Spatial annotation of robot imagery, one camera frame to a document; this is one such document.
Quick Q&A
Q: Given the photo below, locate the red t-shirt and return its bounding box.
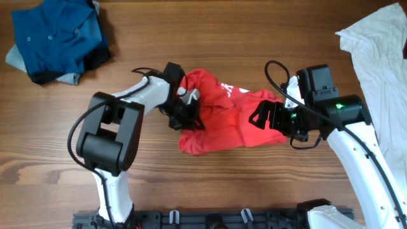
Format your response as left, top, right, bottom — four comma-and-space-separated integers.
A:
178, 69, 287, 155

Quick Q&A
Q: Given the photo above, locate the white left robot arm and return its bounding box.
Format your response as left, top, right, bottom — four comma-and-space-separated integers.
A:
67, 71, 203, 228

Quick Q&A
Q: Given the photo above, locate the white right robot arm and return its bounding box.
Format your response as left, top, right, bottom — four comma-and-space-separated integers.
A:
249, 95, 406, 228

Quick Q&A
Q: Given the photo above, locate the black folded garment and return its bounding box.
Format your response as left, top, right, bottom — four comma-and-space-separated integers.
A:
27, 47, 111, 85

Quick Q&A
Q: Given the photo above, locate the white t-shirt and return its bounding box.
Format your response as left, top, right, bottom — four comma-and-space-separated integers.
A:
337, 3, 406, 193

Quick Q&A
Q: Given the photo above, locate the blue folded shirt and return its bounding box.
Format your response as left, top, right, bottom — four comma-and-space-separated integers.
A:
11, 0, 108, 74

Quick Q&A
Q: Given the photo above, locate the grey folded garment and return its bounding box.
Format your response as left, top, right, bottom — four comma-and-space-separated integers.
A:
5, 45, 80, 85

